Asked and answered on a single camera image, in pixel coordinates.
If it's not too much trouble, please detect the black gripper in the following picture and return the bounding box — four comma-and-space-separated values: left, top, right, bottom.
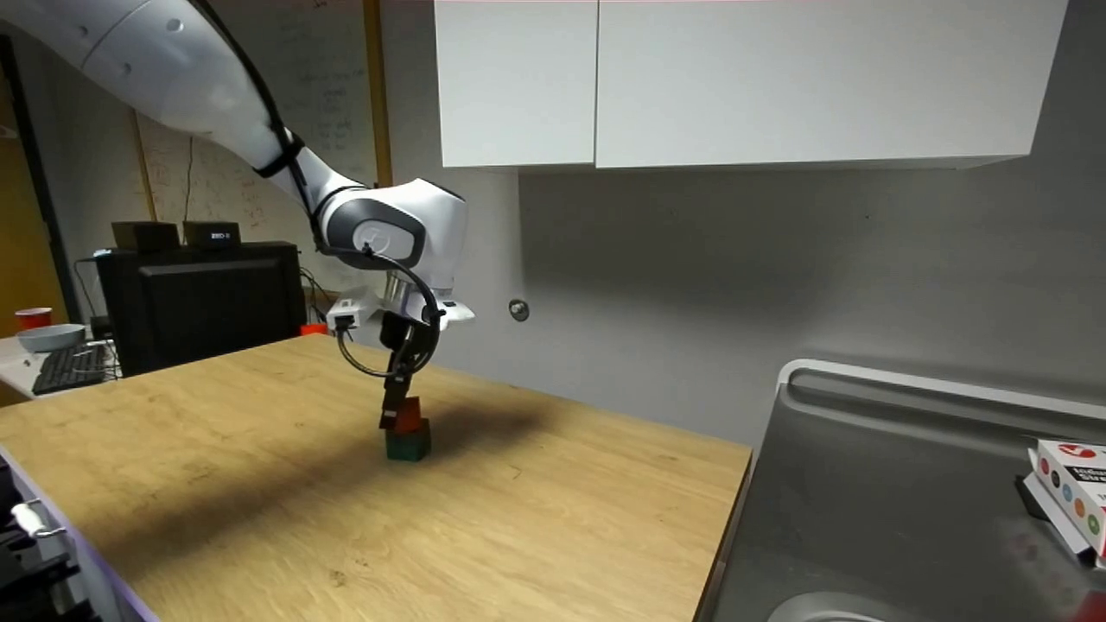
378, 312, 441, 429

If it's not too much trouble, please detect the orange block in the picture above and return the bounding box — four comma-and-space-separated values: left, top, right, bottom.
396, 397, 422, 432

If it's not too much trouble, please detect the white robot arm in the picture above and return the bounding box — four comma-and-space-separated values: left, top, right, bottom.
0, 0, 474, 432

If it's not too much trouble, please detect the green block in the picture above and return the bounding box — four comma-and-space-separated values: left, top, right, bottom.
389, 426, 434, 462

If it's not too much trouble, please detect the black equipment case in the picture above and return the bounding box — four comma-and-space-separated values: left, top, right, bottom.
96, 220, 306, 378

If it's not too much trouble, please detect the keyboard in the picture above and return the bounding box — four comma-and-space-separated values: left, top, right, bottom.
33, 345, 107, 394

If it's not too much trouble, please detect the red cup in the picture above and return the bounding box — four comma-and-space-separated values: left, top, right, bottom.
16, 307, 55, 331

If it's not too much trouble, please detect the stainless steel sink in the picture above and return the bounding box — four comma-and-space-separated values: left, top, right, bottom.
696, 358, 1106, 622

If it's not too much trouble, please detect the colourful card box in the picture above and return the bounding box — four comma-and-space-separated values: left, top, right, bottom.
1031, 440, 1106, 565

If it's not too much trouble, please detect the round wall outlet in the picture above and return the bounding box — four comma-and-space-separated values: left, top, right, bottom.
509, 300, 534, 322

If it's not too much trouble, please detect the white wall cabinet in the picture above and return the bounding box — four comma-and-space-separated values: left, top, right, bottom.
434, 0, 1067, 170

